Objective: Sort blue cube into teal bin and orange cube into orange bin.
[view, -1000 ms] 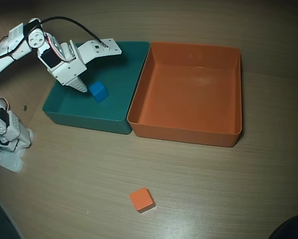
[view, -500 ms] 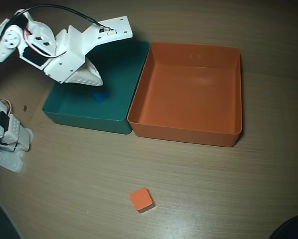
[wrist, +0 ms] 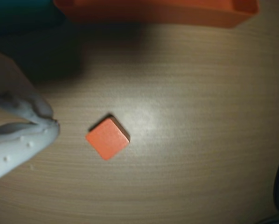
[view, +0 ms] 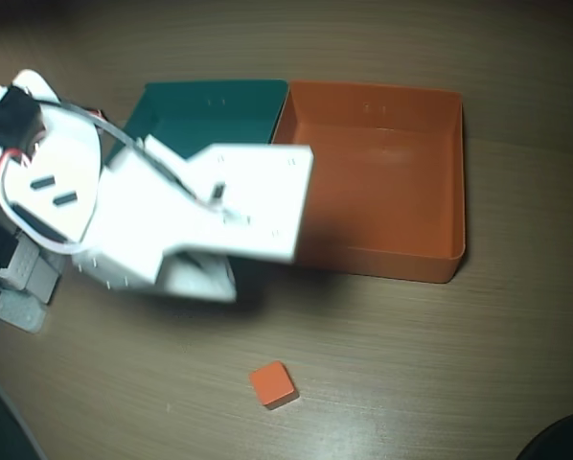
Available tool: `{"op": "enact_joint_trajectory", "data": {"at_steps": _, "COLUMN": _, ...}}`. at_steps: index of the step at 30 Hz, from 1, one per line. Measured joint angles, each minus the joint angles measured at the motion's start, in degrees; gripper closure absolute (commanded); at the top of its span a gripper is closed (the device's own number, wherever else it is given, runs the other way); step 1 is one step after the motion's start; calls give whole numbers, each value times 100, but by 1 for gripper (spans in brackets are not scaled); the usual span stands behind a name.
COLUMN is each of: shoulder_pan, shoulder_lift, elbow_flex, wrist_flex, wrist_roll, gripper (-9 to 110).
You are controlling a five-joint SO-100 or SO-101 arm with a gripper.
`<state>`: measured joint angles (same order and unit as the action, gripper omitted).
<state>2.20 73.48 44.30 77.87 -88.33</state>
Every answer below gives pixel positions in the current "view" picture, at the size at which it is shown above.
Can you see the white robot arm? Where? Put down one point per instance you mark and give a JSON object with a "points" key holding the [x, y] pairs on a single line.
{"points": [[61, 144]]}

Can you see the orange plastic box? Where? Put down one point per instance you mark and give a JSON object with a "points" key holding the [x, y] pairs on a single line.
{"points": [[387, 191]]}

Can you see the teal plastic box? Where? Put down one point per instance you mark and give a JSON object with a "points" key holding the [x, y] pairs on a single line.
{"points": [[210, 120]]}

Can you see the dark round object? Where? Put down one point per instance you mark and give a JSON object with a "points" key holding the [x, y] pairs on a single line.
{"points": [[564, 441]]}

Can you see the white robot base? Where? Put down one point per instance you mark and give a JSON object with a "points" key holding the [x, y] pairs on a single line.
{"points": [[20, 316]]}

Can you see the orange cube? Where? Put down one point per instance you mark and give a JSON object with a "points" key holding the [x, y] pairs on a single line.
{"points": [[272, 383]]}

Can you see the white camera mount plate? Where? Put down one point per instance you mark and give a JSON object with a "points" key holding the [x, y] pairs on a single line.
{"points": [[258, 191]]}

